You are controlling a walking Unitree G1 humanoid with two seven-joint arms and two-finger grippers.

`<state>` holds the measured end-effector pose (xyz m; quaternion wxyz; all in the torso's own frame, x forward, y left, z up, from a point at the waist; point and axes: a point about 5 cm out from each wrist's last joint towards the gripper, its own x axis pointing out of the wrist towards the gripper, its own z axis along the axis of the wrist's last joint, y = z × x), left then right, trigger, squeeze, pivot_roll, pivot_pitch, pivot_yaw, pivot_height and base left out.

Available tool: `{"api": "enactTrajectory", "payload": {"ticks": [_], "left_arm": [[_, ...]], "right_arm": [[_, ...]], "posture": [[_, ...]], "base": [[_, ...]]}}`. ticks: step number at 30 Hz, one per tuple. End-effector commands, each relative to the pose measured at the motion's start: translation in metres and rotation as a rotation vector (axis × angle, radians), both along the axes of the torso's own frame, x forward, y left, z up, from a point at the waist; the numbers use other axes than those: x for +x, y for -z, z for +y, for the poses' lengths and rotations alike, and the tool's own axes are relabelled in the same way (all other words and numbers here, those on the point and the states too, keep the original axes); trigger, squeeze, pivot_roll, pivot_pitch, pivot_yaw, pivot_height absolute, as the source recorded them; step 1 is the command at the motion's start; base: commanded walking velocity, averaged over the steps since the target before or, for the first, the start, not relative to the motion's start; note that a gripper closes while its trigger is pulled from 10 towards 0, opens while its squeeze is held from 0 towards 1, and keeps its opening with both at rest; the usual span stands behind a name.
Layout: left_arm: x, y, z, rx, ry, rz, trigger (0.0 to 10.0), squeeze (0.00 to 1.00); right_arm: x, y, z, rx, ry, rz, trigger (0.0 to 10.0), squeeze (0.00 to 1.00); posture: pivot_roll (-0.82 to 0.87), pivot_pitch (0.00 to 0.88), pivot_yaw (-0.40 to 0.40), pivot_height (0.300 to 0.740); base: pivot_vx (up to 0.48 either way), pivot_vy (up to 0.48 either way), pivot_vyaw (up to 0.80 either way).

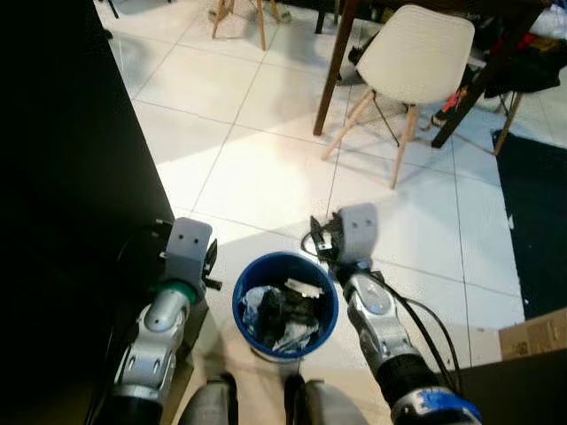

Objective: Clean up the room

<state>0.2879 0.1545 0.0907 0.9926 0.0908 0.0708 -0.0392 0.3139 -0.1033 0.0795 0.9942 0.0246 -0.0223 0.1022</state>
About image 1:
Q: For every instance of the grey left robot leg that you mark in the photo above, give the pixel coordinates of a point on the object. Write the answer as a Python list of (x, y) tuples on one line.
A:
[(208, 403)]

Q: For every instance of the black bag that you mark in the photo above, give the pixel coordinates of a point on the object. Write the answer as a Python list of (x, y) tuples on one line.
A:
[(532, 66)]

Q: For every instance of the brown cardboard box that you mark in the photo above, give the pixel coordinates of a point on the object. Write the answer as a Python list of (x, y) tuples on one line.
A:
[(536, 335)]

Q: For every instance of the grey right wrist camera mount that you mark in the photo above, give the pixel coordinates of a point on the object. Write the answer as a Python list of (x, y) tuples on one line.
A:
[(359, 232)]

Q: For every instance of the black cabinet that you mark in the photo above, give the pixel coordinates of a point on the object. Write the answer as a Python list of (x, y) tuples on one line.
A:
[(62, 177)]

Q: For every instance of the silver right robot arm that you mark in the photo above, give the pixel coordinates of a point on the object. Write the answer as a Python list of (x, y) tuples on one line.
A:
[(376, 323)]

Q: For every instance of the grey right robot leg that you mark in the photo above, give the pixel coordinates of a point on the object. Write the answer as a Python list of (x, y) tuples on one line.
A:
[(323, 405)]

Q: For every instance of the white plastic bag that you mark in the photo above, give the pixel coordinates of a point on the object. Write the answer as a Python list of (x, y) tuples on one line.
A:
[(551, 22)]

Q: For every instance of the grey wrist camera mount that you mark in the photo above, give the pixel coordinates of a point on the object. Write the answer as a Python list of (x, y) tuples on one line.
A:
[(359, 232), (188, 248)]

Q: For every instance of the blue plastic bucket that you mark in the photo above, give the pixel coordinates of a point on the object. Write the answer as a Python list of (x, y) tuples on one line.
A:
[(237, 305)]

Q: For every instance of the black furniture panel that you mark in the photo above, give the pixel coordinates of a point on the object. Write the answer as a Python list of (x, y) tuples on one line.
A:
[(523, 390)]

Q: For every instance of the red black shoe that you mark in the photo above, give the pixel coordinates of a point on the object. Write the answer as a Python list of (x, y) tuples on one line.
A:
[(452, 106)]

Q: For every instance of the crumpled clear plastic wrapper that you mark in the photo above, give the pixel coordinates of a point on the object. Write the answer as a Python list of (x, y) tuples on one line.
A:
[(252, 310)]

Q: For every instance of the black trash item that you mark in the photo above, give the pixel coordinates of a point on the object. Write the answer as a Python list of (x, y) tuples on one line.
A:
[(288, 314)]

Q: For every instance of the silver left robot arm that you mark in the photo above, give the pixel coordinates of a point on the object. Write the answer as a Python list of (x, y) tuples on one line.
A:
[(155, 345)]

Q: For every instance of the white chair wooden legs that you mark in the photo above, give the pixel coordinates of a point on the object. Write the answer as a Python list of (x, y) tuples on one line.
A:
[(508, 124), (261, 22), (412, 53)]

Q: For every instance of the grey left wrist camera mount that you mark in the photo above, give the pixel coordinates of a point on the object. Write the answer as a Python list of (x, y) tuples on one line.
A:
[(188, 248)]

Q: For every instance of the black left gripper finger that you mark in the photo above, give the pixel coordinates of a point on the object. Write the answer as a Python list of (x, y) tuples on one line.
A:
[(213, 252)]

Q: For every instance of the dark blue floor mat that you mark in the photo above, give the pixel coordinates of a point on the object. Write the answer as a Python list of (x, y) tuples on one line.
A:
[(536, 221)]

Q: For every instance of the grey robot leg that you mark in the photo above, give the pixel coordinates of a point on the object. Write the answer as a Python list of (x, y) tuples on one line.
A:
[(208, 403), (323, 405)]

